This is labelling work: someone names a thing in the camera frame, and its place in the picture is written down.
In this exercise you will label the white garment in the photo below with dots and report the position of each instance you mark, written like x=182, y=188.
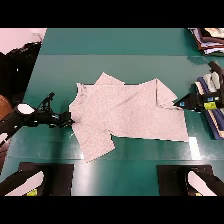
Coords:
x=210, y=81

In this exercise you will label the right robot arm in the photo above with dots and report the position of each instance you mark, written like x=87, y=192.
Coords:
x=200, y=181

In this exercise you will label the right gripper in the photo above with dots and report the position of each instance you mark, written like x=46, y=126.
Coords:
x=201, y=101

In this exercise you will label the blue garment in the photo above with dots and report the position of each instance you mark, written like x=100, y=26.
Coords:
x=216, y=121

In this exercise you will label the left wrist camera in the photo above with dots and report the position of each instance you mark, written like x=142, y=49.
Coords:
x=47, y=101

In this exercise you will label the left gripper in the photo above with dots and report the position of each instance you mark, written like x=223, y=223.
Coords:
x=63, y=120

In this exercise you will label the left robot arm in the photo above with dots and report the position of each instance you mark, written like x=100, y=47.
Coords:
x=20, y=116

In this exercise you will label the light grey T-shirt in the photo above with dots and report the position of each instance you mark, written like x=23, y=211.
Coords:
x=130, y=111

